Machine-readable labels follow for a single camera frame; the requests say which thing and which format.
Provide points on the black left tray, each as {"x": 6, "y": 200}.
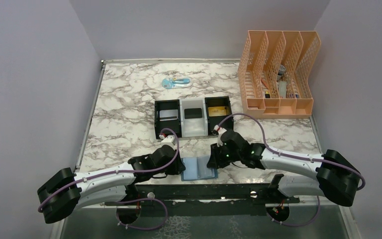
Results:
{"x": 174, "y": 125}

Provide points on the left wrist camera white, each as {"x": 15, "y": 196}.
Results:
{"x": 169, "y": 140}

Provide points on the black right tray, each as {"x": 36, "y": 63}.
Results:
{"x": 215, "y": 102}

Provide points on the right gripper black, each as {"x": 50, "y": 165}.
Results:
{"x": 216, "y": 161}

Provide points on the grey item in organizer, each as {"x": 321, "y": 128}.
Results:
{"x": 282, "y": 89}

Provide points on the blue leather card holder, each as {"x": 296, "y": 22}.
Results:
{"x": 196, "y": 169}

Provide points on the orange plastic file organizer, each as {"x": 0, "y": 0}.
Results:
{"x": 264, "y": 52}

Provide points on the black card in middle tray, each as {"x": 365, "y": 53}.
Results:
{"x": 193, "y": 113}

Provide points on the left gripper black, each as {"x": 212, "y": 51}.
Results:
{"x": 178, "y": 168}

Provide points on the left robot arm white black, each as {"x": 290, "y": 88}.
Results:
{"x": 67, "y": 191}

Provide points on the gold card in right tray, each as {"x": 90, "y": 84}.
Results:
{"x": 217, "y": 111}

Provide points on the black tray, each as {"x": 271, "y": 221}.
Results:
{"x": 215, "y": 102}
{"x": 174, "y": 125}

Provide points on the white credit card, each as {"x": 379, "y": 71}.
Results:
{"x": 166, "y": 115}

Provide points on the blue blister pack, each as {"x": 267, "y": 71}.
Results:
{"x": 176, "y": 83}

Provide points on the white middle tray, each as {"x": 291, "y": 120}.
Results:
{"x": 193, "y": 127}

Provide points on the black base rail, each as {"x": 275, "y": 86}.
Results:
{"x": 258, "y": 192}

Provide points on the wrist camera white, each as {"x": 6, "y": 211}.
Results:
{"x": 219, "y": 131}
{"x": 169, "y": 140}

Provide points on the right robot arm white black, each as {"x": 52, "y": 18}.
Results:
{"x": 328, "y": 175}

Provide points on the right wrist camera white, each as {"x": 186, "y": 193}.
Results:
{"x": 219, "y": 131}

